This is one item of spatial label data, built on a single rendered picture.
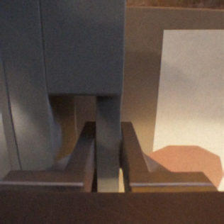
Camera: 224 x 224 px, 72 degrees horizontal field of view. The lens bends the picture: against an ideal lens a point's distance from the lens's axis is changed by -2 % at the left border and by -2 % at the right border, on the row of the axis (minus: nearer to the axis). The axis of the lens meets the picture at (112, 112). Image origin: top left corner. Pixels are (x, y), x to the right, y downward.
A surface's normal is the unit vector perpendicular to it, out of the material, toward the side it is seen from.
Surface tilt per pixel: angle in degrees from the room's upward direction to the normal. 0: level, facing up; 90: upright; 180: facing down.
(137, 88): 0
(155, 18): 0
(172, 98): 0
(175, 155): 40
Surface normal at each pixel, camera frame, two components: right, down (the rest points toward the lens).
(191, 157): 0.07, -0.36
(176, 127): 0.00, 0.28
